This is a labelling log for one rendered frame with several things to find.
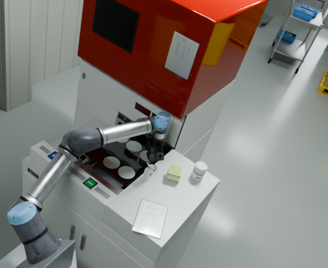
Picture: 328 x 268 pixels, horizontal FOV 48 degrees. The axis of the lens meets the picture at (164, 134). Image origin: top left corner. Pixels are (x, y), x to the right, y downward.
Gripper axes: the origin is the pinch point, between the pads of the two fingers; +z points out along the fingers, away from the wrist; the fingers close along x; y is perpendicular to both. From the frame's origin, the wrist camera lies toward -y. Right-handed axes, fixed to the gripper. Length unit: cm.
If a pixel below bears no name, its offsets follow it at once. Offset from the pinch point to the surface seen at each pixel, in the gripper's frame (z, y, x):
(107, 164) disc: 1.3, 1.7, 26.2
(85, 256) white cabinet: 47, -28, 38
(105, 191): -4.7, -23.2, 33.3
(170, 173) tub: -11.6, -19.9, -2.5
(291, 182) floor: 91, 48, -191
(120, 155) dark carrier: 1.4, 8.3, 17.1
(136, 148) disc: 1.3, 13.8, 5.6
